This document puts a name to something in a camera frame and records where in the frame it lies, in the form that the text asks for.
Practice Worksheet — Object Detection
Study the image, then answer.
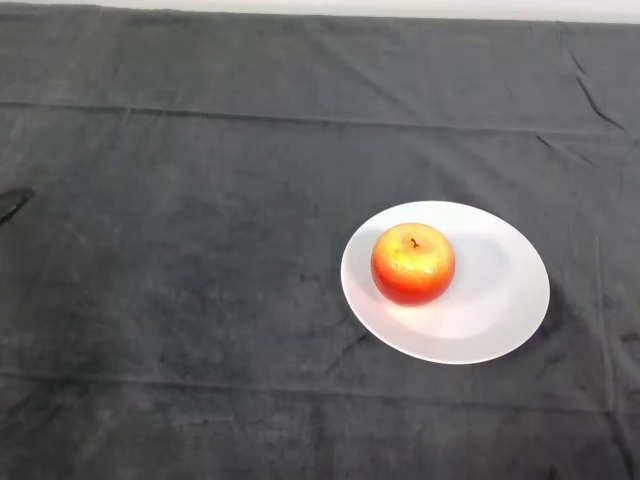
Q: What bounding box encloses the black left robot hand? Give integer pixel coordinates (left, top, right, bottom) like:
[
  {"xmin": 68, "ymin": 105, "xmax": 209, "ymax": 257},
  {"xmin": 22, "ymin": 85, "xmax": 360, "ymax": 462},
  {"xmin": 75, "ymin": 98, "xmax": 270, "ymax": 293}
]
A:
[{"xmin": 0, "ymin": 187, "xmax": 35, "ymax": 224}]

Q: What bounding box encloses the red yellow apple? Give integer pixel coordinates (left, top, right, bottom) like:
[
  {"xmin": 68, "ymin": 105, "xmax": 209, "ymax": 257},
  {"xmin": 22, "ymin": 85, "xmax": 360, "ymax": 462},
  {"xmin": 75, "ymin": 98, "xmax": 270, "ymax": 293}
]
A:
[{"xmin": 370, "ymin": 222, "xmax": 457, "ymax": 306}]

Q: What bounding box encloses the white round plate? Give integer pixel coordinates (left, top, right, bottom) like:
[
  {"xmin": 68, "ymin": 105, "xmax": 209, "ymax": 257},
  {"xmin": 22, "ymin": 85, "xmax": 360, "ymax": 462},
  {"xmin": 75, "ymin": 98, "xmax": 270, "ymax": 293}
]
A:
[{"xmin": 340, "ymin": 200, "xmax": 552, "ymax": 365}]

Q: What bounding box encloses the black cloth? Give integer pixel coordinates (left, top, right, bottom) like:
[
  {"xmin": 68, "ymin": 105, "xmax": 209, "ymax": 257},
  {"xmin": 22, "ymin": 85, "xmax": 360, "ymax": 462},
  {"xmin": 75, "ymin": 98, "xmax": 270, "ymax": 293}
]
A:
[{"xmin": 0, "ymin": 6, "xmax": 640, "ymax": 480}]

